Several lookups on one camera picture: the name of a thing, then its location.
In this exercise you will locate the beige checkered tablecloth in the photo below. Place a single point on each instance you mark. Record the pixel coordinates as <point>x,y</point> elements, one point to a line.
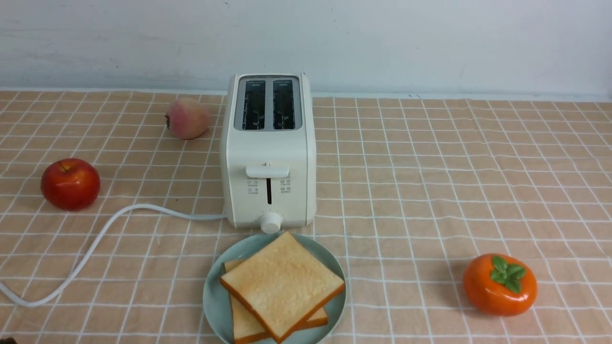
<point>409,193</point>

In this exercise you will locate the red apple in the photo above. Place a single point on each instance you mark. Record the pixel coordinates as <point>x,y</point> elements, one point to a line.
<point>70,184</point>

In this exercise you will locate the pink peach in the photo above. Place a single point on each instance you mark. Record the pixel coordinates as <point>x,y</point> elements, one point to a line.
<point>187,119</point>

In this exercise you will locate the white two-slot toaster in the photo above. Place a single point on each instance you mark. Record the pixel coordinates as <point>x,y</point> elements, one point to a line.
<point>268,152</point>

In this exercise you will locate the light blue round plate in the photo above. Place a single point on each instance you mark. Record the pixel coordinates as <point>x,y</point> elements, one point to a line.
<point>223,318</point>

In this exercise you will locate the orange persimmon with green leaf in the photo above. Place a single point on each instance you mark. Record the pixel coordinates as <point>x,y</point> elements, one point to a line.
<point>500,285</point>

